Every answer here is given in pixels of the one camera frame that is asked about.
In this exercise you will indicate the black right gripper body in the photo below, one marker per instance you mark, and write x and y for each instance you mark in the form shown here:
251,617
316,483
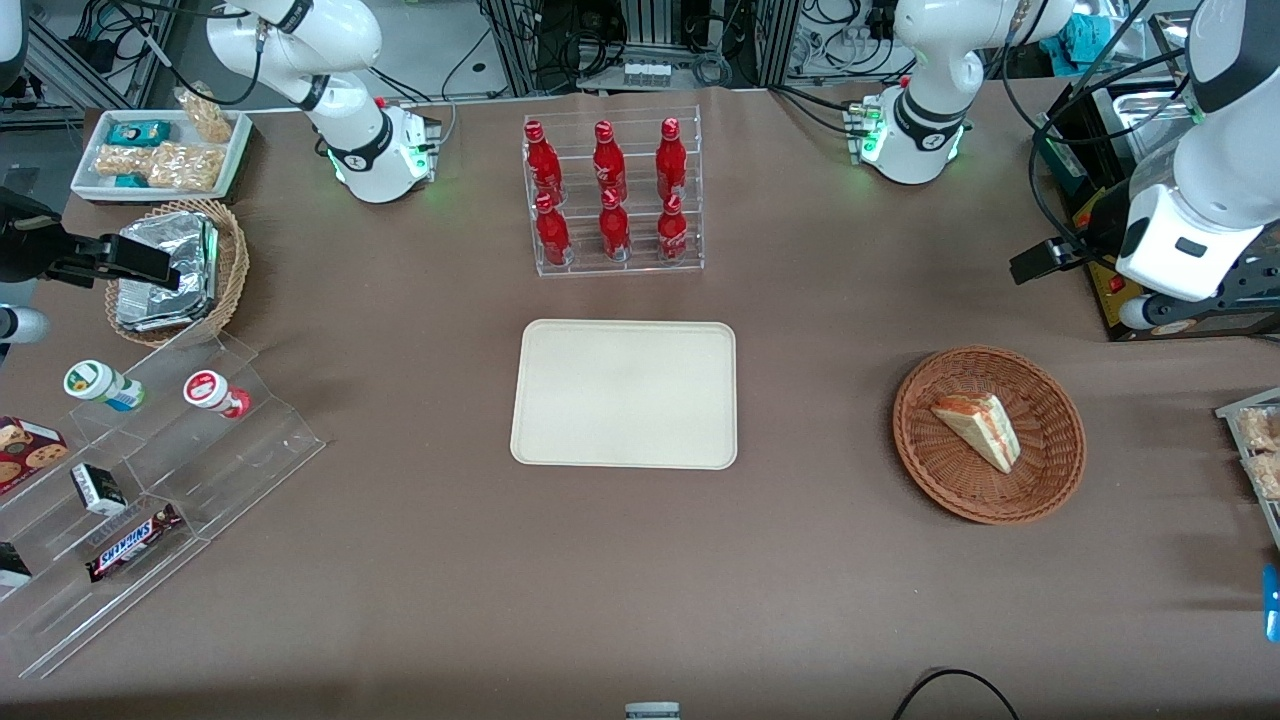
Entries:
28,252

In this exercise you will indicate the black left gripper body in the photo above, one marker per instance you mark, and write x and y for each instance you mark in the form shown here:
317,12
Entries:
1098,232

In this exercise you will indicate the triangular sandwich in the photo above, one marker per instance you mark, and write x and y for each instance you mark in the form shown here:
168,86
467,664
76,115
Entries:
985,430

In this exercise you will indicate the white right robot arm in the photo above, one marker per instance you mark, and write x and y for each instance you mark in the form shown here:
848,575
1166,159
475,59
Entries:
370,150

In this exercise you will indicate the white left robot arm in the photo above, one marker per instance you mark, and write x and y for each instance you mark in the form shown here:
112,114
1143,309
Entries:
925,120

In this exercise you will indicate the white rectangular snack tray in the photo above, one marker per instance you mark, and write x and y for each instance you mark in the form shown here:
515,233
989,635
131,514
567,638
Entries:
95,185

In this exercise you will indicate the light tan wicker basket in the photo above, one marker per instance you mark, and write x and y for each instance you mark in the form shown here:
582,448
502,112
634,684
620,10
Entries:
232,270

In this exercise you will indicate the round brown wicker basket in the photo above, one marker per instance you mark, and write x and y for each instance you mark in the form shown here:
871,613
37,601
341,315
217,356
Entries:
1050,470

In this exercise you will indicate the metal tray with snacks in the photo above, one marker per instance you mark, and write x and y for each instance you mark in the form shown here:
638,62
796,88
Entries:
1240,410

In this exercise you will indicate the beige rectangular tray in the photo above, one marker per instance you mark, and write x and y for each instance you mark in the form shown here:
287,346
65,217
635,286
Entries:
620,395

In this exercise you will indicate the silver foil wrapped packet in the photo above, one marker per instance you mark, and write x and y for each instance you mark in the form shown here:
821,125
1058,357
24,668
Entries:
170,240

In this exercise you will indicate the small teal snack pack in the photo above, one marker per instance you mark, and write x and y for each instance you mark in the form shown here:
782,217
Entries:
132,181

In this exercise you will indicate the black food warmer machine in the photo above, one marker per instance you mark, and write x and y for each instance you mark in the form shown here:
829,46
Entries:
1075,160

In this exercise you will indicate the wrapped peanut brittle bar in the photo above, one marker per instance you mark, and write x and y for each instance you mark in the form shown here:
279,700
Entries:
122,160

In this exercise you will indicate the large wrapped peanut brittle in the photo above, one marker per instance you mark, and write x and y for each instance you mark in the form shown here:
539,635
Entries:
188,167

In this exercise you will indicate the green lid yogurt cup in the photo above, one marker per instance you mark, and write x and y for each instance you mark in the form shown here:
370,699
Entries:
95,383

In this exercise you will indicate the teal snack box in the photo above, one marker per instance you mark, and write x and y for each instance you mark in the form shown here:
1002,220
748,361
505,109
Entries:
138,133

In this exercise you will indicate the stainless steel pan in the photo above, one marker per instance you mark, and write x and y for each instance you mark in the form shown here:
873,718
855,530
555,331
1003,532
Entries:
1150,105

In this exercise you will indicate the red lid yogurt cup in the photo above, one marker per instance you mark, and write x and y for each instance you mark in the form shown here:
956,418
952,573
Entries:
210,390

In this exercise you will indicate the clear bag of puffed snacks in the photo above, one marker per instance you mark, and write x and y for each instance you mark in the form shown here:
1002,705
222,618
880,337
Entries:
208,118

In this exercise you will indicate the red cookie box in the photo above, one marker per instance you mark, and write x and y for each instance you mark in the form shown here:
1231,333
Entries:
25,455

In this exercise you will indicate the clear acrylic step shelf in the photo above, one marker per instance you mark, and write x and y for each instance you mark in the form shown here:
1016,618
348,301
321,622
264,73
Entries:
230,470

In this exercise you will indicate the small black white box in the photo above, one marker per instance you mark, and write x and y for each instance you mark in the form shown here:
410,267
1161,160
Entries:
97,490

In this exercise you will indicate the clear wrapped rice snack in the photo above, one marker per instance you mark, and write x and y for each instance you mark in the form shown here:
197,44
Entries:
1260,428
1268,475

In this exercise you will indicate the brown snickers bar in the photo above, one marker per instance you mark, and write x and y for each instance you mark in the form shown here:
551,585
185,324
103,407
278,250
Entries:
133,543

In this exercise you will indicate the red cola bottle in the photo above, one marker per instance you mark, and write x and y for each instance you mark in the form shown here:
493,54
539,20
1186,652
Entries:
552,235
607,160
672,232
614,230
671,158
543,160

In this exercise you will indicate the clear acrylic bottle rack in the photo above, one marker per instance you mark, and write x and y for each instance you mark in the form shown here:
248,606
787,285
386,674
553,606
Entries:
640,270

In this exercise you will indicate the blue plastic object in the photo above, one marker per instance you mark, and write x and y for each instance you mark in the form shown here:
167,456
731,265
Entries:
1272,605

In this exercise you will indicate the grey connector block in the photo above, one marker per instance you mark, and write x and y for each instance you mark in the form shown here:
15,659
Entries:
647,74

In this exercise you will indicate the small grey device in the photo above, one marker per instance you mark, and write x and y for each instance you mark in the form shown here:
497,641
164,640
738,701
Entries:
652,711

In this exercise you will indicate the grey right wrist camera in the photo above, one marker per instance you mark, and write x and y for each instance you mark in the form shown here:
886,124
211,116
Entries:
20,325

